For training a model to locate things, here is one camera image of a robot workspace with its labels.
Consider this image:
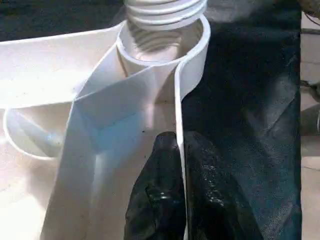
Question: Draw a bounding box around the white plastic table top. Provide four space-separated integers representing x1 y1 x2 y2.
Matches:
0 15 212 240

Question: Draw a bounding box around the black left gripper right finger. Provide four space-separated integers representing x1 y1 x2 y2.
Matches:
183 131 264 240

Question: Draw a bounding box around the black work mat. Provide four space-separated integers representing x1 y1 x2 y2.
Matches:
0 0 304 240

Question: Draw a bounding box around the white plastic table leg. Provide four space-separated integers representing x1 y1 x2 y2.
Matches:
123 0 208 32

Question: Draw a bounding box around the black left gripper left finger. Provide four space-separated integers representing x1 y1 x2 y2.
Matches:
123 131 187 240

